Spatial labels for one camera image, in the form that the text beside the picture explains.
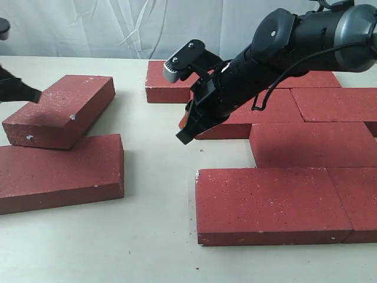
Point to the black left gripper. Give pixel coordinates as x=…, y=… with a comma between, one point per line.
x=14, y=89

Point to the red brick third row right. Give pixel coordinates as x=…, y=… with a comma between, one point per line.
x=332, y=144

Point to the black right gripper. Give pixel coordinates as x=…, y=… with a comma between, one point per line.
x=230, y=86

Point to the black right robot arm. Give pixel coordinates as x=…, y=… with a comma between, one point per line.
x=336, y=37

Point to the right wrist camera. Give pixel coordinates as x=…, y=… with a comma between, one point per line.
x=193, y=57

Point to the white fabric backdrop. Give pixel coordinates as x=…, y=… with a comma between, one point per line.
x=134, y=29

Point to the red brick right second row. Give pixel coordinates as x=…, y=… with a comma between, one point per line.
x=337, y=105

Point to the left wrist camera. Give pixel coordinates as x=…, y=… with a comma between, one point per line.
x=4, y=29

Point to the red brick with metal studs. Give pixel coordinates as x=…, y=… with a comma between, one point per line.
x=65, y=111

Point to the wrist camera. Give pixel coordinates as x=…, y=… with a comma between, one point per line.
x=193, y=57
x=4, y=29

